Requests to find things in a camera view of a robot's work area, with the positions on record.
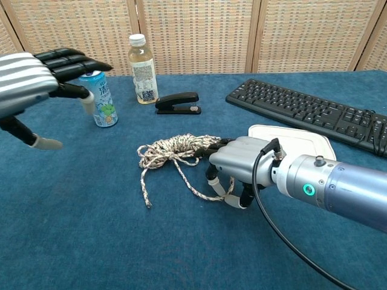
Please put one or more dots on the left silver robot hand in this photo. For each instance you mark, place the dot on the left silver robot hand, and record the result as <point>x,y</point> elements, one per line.
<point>24,78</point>

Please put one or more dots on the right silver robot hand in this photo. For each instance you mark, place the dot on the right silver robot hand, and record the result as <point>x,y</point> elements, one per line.
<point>239,160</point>

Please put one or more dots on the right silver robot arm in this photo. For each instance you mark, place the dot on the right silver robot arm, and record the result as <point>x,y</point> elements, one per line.
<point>347,184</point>

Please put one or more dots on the white plastic container lid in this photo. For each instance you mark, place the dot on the white plastic container lid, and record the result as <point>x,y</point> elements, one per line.
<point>302,136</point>

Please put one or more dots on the black computer keyboard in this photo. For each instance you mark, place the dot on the black computer keyboard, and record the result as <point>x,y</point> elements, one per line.
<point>287,102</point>

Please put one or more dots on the black stapler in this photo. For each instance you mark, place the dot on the black stapler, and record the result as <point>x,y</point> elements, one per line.
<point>178,99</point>

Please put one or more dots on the light blue drink can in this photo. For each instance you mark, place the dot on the light blue drink can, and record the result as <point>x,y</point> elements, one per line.
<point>104,113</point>

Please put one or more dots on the clear bottle with white cap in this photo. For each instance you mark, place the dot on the clear bottle with white cap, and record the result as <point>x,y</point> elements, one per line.
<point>143,75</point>

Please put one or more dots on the woven wooden folding screen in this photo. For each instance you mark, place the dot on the woven wooden folding screen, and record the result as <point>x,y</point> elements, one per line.
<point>196,33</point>

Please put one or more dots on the blue tablecloth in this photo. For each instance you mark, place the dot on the blue tablecloth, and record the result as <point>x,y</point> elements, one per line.
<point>90,226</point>

